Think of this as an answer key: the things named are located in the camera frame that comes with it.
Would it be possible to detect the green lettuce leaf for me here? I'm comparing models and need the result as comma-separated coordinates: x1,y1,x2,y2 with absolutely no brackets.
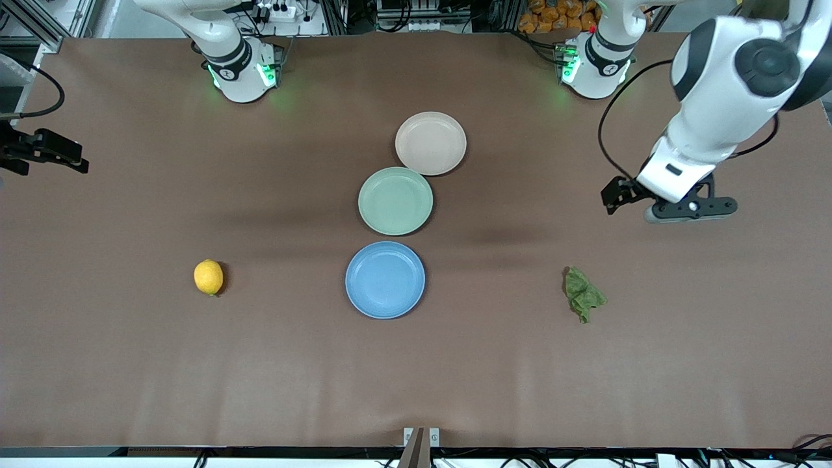
563,266,608,324

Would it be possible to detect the yellow lemon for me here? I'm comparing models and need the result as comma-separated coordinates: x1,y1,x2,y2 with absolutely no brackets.
194,259,224,297

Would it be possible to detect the orange snack bag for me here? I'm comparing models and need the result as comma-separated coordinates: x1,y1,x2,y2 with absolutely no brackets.
518,0,600,35

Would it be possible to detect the beige plate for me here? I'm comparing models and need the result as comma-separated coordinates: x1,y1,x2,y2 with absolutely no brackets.
395,111,467,177

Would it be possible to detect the green plate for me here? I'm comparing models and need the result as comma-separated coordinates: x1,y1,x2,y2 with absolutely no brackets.
357,167,434,236

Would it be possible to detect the blue plate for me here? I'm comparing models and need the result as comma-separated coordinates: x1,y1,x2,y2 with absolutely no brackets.
345,241,426,320

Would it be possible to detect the brown table cover sheet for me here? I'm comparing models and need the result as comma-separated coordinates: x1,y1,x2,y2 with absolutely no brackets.
0,32,832,449

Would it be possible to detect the white power strip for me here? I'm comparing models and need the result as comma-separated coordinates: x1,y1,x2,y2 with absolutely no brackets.
250,0,300,24

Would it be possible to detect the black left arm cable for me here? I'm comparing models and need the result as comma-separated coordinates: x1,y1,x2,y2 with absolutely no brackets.
597,58,781,187

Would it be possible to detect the aluminium frame rail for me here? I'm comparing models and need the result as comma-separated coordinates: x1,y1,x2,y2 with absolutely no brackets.
0,0,98,55

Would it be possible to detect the metal table bracket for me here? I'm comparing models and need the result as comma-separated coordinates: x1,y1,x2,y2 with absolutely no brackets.
403,427,441,449

